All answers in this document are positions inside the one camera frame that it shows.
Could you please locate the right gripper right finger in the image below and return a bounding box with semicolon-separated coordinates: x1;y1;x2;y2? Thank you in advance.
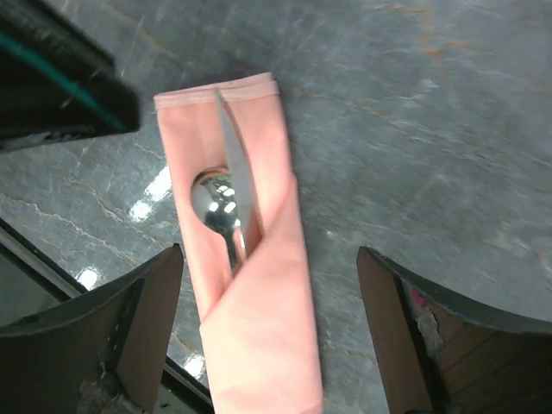
356;247;551;413

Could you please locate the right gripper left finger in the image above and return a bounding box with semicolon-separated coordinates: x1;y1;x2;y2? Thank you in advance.
0;243;185;414

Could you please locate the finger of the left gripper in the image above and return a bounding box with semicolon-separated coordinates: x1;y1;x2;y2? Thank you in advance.
1;64;104;152
1;1;141;134

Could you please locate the light pink satin napkin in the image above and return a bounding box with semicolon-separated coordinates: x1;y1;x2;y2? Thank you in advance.
154;73;323;413

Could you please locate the spoon with wooden handle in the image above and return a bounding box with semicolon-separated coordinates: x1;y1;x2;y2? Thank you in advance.
191;167;245;274

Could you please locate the green handled knife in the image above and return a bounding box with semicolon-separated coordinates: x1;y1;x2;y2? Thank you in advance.
215;89;262;258

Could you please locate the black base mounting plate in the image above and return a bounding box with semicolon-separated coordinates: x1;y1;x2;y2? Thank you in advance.
0;217;216;414

